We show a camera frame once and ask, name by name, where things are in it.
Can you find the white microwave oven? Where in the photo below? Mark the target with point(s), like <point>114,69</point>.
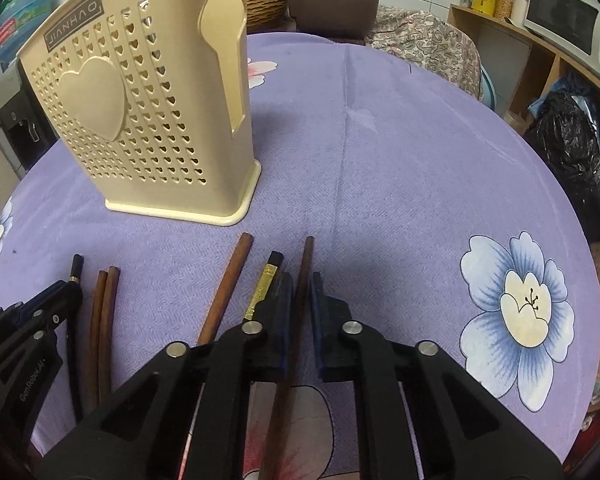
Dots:
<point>571,25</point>

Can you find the purple floral tablecloth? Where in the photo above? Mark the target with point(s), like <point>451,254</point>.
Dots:
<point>432,219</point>

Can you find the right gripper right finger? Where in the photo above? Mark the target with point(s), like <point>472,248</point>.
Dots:
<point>328,314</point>

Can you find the woven basin sink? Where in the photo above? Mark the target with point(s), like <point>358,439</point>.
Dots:
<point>265,14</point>

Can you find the floral cloth covered chair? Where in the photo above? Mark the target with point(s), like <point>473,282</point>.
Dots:
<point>420,38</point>

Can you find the black plastic bag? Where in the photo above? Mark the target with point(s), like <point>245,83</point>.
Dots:
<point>565,133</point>

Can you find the wooden shelf unit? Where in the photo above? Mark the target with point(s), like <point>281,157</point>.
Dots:
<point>523,67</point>

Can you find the black chopstick group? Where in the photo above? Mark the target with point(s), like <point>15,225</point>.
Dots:
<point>73,329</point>

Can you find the brown white rice cooker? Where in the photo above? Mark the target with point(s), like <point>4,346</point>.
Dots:
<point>334,19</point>

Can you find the water dispenser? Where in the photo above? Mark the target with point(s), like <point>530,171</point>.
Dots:
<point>25,132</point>

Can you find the black chopstick gold band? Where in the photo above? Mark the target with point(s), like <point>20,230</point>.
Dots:
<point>269,272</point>

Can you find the brown chopstick pair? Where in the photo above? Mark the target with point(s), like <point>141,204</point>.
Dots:
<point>91,374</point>
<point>105,333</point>

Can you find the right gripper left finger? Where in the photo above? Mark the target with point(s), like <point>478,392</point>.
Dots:
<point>279,329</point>

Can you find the beige plastic utensil holder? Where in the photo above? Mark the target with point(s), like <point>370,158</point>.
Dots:
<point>151,97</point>

